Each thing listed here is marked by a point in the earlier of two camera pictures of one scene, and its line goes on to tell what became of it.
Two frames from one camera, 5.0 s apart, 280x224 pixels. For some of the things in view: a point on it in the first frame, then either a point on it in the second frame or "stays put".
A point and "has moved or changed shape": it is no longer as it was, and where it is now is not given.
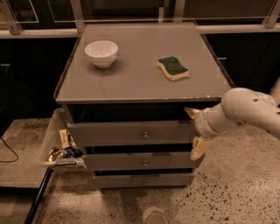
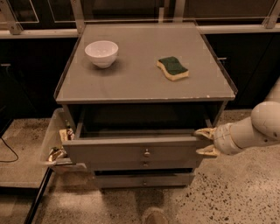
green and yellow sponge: [172, 67] stays put
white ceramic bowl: [101, 53] stays put
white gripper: [201, 124] -> [224, 140]
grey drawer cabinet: [126, 90] stays put
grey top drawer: [143, 133] has moved or changed shape
